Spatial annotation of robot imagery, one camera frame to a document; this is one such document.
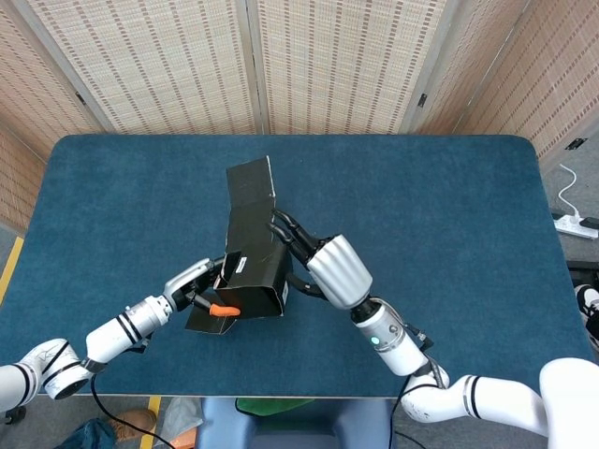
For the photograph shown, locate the left robot hand orange thumb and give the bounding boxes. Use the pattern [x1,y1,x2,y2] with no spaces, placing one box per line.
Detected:
[163,255,242,319]

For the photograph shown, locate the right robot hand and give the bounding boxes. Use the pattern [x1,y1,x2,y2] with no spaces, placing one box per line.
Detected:
[266,209,374,311]

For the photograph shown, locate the black foldable cardboard box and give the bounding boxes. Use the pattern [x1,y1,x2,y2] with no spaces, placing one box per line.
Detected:
[184,156,294,337]

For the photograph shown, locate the blue felt table cover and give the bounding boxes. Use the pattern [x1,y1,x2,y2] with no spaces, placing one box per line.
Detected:
[0,134,598,401]

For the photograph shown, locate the yellow floor tape strip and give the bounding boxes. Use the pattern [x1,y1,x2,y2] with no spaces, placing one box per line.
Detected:
[139,396,163,449]
[0,236,25,305]

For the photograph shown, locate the white plastic bag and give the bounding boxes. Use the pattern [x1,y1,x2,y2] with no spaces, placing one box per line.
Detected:
[161,397,205,441]

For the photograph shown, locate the brown leather shoe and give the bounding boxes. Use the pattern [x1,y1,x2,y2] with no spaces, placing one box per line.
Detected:
[110,409,158,443]

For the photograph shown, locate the orange packet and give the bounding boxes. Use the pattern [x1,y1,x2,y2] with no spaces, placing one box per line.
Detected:
[170,427,197,449]

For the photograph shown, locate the blue jeans leg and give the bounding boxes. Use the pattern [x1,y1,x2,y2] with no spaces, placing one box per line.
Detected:
[58,418,118,449]

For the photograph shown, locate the woven bamboo screen panel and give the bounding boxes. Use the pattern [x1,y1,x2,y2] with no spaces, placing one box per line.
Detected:
[245,0,462,137]
[0,0,113,160]
[13,0,263,137]
[406,0,534,137]
[451,0,599,163]
[0,122,49,235]

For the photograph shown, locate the white power strip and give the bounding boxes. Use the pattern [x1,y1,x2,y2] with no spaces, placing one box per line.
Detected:
[553,211,599,240]

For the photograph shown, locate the black stand base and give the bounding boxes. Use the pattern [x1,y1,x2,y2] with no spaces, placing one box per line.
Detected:
[566,260,599,284]

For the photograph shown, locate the black and white sneaker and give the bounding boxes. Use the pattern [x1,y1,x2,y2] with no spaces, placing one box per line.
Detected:
[574,282,599,352]

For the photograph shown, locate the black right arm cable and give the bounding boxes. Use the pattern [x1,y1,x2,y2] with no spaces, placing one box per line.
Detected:
[387,373,411,449]

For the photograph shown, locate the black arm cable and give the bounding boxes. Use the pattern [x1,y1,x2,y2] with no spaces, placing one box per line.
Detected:
[387,373,411,449]
[91,373,177,449]

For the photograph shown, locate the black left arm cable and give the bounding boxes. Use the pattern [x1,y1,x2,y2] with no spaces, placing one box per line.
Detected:
[91,373,177,449]

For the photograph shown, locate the white power cable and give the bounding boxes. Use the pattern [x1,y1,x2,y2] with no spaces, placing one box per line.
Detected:
[559,164,584,221]

